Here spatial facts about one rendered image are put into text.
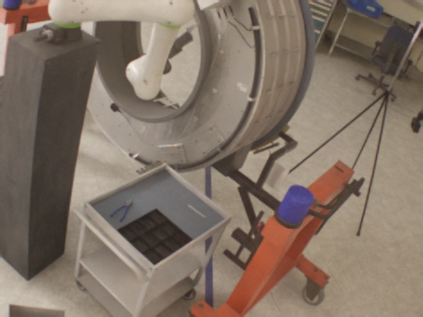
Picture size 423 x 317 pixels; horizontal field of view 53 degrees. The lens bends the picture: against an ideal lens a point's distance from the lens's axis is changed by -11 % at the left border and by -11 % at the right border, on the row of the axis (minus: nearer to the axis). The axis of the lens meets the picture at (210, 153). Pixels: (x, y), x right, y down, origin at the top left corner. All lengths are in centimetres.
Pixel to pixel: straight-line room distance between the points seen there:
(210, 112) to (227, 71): 24
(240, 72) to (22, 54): 97
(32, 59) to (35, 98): 16
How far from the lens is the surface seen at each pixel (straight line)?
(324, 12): 702
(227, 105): 222
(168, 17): 164
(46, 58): 173
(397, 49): 655
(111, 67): 279
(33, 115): 187
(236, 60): 214
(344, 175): 243
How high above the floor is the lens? 214
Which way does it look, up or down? 34 degrees down
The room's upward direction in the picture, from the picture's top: 21 degrees clockwise
